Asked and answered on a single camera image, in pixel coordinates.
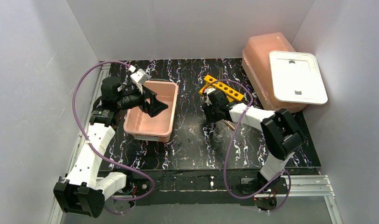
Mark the clear glass test tube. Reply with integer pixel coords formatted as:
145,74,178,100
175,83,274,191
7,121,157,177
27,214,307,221
218,68,224,80

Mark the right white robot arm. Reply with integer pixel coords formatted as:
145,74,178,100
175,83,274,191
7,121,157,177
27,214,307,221
202,88,304,184

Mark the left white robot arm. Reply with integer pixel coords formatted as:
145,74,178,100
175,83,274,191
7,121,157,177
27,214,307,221
53,77,168,218

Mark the clear plastic funnel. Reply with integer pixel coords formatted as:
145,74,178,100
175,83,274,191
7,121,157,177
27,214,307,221
208,121,229,135

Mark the wooden test tube clamp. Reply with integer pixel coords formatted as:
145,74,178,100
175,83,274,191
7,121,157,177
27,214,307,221
223,120,235,131

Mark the clear glass beaker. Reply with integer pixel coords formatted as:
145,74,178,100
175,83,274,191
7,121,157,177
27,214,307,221
210,129,225,143

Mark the yellow test tube rack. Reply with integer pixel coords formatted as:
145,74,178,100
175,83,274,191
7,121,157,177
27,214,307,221
198,75,244,102

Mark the open pink plastic bin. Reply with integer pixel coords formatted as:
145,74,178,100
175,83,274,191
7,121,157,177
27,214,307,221
123,81,178,142

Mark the large pink storage box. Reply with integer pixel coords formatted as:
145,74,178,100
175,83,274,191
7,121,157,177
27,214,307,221
242,32,307,113

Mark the white box lid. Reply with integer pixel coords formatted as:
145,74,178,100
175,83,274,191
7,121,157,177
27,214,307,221
269,50,328,105

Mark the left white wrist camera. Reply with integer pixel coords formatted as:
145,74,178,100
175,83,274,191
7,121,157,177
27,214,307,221
130,69,150,90

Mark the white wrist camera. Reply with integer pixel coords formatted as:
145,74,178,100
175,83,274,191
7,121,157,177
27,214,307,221
204,88,216,97
130,69,150,90

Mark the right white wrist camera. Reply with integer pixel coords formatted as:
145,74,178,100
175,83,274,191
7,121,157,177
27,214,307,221
204,88,216,97

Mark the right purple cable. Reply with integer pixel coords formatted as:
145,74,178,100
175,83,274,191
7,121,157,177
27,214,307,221
203,79,291,214

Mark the purple cable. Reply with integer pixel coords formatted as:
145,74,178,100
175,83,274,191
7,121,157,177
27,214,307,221
72,61,156,216
203,79,291,214

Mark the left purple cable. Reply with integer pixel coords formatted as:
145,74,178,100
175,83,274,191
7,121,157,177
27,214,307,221
72,61,156,216

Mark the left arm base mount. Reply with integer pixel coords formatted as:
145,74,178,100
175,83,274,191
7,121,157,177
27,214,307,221
104,178,151,214

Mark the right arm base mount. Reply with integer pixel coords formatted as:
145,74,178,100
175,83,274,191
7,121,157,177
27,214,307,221
238,177,291,213

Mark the aluminium frame rail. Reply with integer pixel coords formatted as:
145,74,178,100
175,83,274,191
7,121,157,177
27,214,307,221
48,175,343,224

